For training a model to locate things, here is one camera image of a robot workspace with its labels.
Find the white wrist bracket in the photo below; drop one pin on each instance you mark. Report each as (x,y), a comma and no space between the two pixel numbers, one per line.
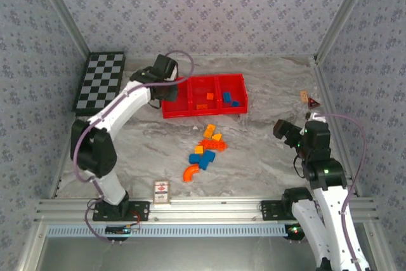
(173,72)
(318,117)

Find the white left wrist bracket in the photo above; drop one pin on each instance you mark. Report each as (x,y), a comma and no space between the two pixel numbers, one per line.
(173,72)

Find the red plastic bin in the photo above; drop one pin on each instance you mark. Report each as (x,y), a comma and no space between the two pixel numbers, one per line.
(203,88)
(177,109)
(238,88)

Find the aluminium side rail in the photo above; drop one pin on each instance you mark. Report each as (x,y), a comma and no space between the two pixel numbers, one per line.
(320,80)

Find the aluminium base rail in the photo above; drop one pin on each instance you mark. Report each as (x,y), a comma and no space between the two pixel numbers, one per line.
(206,210)

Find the small blue lego brick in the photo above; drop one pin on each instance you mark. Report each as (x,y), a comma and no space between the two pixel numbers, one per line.
(235,103)

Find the thin aluminium wall rail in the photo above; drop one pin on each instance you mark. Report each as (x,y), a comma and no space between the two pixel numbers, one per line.
(238,56)

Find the yellow-orange studded lego brick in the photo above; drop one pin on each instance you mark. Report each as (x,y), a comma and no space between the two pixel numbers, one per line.
(209,130)

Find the small yellow lego brick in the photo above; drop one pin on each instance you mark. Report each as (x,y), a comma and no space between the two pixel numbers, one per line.
(199,149)

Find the blue square lego brick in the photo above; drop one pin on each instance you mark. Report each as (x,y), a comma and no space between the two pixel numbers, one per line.
(194,158)

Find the aluminium corner post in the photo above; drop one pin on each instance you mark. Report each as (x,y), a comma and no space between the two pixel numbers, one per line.
(345,10)
(60,10)

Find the orange curved lego piece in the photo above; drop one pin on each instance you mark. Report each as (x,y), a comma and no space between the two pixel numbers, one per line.
(189,174)

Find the dark red triangular piece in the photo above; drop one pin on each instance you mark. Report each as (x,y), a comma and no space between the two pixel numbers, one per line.
(313,103)

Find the long orange lego plate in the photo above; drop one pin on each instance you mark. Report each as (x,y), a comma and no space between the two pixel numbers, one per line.
(214,145)

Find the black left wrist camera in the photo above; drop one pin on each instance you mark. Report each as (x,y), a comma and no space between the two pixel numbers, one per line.
(165,94)

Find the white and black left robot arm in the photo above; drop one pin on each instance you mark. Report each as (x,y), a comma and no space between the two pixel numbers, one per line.
(127,103)

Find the playing card box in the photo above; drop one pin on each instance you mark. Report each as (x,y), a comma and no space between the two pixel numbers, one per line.
(161,192)

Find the orange square lego brick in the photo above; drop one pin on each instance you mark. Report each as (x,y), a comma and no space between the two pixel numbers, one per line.
(210,96)

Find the small circuit board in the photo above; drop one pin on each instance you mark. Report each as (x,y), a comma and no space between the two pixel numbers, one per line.
(119,230)
(295,230)

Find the large blue lego brick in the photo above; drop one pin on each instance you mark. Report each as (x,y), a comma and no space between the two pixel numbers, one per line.
(206,159)

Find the yellow sloped lego brick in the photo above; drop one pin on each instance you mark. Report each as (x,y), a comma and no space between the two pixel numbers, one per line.
(217,137)

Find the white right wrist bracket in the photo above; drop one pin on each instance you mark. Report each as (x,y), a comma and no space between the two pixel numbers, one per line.
(318,117)

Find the black grey checkerboard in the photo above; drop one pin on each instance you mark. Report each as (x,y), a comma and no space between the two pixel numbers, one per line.
(98,80)

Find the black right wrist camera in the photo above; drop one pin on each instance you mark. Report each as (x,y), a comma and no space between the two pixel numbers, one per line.
(284,129)

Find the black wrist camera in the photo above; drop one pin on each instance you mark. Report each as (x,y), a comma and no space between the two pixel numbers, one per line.
(284,129)
(165,94)

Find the blue sloped lego brick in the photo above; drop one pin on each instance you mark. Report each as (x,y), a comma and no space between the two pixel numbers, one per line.
(226,97)

